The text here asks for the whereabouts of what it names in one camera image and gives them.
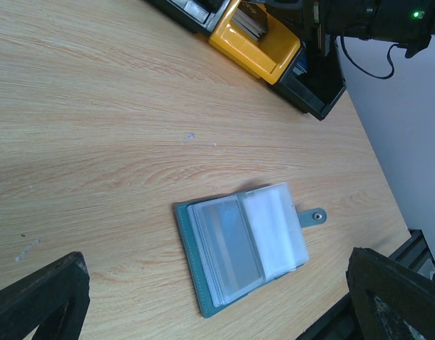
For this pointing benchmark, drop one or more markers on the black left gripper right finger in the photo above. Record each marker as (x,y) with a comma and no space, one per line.
(390,300)

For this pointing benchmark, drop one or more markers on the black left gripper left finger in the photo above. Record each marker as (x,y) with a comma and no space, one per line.
(52,302)

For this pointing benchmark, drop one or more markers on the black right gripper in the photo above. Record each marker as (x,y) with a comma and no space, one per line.
(318,23)

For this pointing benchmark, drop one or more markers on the teal leather card holder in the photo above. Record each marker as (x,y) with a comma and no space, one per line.
(239,242)

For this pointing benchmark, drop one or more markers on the blue VIP card stack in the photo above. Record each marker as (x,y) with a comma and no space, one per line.
(300,66)

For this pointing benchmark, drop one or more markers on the black VIP card stack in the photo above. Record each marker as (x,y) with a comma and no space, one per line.
(251,20)

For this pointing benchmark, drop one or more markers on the black bin right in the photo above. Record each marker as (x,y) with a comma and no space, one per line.
(318,91)

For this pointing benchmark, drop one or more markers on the black bin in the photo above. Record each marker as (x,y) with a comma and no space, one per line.
(196,16)
(318,91)

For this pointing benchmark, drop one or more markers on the yellow middle bin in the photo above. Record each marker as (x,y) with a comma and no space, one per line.
(266,57)

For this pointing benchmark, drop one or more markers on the black bin left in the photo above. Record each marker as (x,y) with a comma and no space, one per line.
(196,16)

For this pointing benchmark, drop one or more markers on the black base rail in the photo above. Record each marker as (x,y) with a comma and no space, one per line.
(340,321)

